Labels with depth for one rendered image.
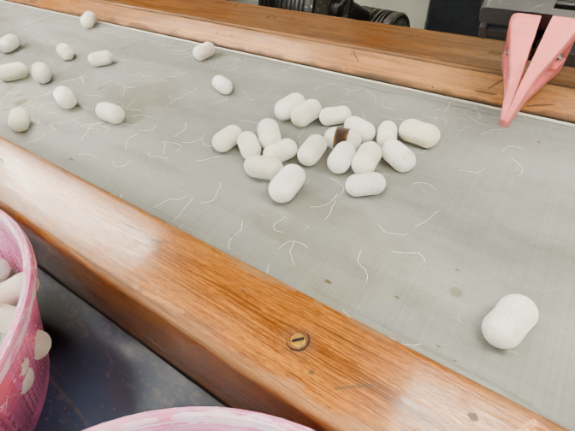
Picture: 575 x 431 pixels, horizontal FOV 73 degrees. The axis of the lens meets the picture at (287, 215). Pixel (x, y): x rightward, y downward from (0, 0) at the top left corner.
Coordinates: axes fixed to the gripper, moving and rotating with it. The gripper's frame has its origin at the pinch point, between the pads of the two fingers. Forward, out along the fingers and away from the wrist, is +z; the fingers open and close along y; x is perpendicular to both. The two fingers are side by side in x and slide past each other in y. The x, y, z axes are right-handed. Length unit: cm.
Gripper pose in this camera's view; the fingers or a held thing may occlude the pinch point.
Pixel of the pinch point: (507, 115)
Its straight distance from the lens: 37.3
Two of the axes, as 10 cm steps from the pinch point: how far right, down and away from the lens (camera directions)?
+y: 8.3, 3.5, -4.3
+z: -3.8, 9.2, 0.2
